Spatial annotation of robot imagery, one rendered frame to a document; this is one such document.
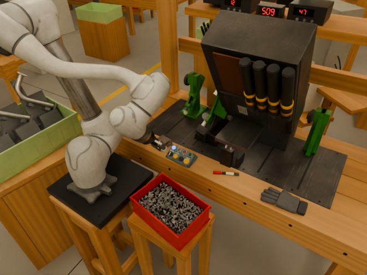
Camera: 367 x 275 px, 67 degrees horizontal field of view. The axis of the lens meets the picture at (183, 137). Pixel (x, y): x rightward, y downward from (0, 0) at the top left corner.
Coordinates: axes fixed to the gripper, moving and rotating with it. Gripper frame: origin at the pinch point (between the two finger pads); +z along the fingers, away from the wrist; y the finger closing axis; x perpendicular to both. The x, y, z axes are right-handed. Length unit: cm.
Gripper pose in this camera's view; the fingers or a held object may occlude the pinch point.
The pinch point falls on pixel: (162, 147)
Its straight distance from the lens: 139.4
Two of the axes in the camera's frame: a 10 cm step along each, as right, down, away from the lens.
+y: 8.2, 3.4, -4.5
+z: 3.5, 3.2, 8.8
